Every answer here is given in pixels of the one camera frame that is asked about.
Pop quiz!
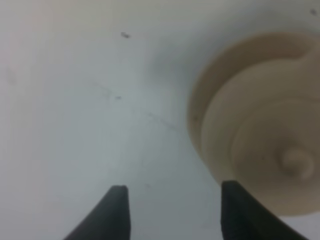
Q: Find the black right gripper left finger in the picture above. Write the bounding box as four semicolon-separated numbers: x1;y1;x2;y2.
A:
66;185;131;240

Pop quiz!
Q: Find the large beige teapot saucer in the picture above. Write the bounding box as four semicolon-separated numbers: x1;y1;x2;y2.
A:
186;32;320;184

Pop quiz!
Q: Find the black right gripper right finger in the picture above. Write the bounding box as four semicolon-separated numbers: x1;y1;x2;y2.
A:
220;180;310;240

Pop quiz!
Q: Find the beige teapot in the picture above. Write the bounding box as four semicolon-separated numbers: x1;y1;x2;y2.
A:
200;47;320;216

